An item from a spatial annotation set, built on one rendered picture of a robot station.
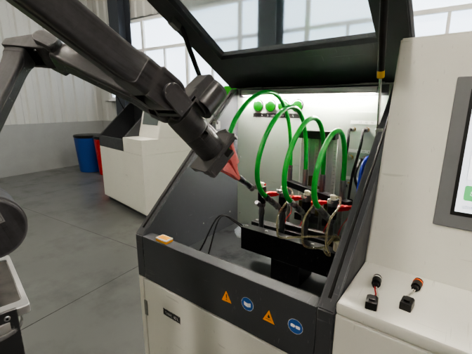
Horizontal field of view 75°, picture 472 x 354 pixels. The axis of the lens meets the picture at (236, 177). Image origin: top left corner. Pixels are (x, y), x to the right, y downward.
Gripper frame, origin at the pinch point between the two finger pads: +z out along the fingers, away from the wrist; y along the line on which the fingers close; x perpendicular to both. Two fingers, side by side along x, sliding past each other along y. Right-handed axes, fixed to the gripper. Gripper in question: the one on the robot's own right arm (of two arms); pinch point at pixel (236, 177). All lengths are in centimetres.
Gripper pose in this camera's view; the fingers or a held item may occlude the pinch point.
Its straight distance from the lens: 69.1
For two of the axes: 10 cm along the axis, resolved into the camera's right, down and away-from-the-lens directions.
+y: 5.6, -7.8, 2.8
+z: 5.5, 6.0, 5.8
